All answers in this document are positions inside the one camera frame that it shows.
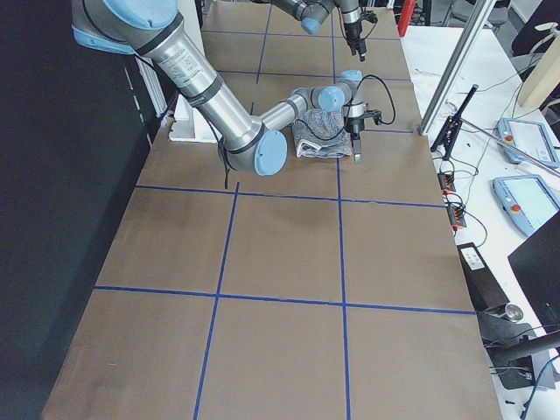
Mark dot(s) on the red cylinder tube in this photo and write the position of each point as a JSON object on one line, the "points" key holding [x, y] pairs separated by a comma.
{"points": [[407, 10]]}

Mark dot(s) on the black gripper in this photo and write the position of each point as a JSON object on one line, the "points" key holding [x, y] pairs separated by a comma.
{"points": [[351, 29], [353, 125]]}

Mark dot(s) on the aluminium frame post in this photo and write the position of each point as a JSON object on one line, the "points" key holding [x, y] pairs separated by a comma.
{"points": [[471, 31]]}

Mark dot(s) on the silver round knob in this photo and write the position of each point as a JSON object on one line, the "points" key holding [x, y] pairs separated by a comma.
{"points": [[513, 313]]}

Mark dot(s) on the near blue teach pendant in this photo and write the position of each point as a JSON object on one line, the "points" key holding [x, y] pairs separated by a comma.
{"points": [[527, 200]]}

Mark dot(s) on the silver reacher grabber stick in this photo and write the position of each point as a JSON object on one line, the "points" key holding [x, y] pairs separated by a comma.
{"points": [[509, 146]]}

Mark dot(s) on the black box white label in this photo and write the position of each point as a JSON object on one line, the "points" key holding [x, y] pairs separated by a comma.
{"points": [[484, 290]]}

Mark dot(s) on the black lamp arm base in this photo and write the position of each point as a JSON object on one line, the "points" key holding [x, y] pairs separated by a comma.
{"points": [[517, 354]]}

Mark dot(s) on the beige wooden board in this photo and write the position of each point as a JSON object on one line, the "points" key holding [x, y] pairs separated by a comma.
{"points": [[543, 80]]}

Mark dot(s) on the blue teach pendant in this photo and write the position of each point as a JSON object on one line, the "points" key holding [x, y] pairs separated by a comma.
{"points": [[530, 137], [527, 200]]}

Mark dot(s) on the blue white striped polo shirt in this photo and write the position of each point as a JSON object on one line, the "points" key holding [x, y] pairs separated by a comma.
{"points": [[321, 134]]}

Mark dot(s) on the orange black connector strip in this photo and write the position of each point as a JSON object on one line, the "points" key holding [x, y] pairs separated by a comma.
{"points": [[455, 206]]}

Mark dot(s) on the black monitor corner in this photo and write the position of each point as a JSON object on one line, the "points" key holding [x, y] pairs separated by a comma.
{"points": [[535, 264]]}

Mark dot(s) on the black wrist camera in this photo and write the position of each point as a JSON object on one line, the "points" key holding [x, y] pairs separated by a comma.
{"points": [[369, 16], [374, 114]]}

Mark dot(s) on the far blue teach pendant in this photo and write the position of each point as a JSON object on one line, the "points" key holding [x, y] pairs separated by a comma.
{"points": [[530, 137]]}

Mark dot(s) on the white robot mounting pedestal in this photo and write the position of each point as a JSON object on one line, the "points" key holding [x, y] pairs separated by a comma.
{"points": [[189, 125]]}

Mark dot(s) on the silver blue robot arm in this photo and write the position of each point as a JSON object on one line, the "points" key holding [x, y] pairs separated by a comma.
{"points": [[312, 14], [155, 29]]}

